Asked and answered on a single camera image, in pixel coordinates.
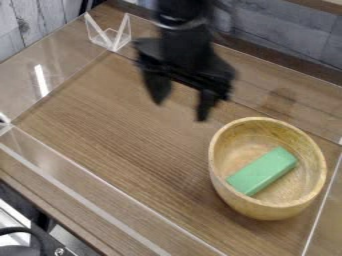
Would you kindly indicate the clear acrylic corner bracket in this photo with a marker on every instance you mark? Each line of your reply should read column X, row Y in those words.
column 109, row 39

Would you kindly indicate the clear acrylic enclosure wall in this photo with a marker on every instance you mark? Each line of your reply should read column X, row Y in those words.
column 116, row 166

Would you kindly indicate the black metal table bracket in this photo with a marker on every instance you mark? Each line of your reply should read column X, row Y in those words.
column 53, row 247

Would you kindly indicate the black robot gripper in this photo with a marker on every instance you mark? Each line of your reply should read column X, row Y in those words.
column 180, row 56

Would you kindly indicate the light wooden bowl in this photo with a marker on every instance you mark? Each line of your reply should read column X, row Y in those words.
column 239, row 143

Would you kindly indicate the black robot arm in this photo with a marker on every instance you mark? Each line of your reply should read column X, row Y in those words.
column 176, row 11

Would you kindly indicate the green rectangular block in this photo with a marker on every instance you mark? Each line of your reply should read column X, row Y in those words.
column 262, row 171

